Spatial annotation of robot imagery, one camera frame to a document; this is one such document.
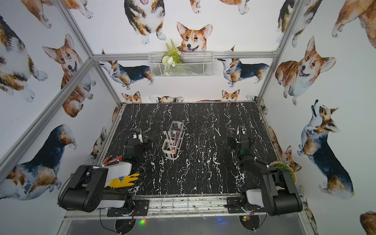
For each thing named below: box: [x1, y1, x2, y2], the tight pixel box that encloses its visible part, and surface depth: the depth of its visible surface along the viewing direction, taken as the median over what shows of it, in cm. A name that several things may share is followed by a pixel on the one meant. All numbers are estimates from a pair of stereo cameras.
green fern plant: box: [161, 38, 184, 75], surface depth 86 cm
